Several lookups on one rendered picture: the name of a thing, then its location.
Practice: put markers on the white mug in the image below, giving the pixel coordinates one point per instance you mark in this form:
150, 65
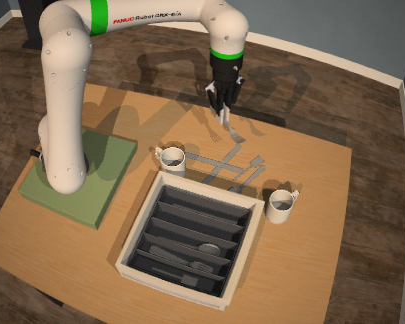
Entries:
172, 161
281, 200

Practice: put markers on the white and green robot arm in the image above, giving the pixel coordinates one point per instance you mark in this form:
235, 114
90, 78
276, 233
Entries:
69, 57

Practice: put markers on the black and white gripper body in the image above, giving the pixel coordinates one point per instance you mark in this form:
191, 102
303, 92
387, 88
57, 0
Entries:
220, 78

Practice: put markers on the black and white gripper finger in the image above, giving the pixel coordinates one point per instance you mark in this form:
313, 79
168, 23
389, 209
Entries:
231, 97
219, 98

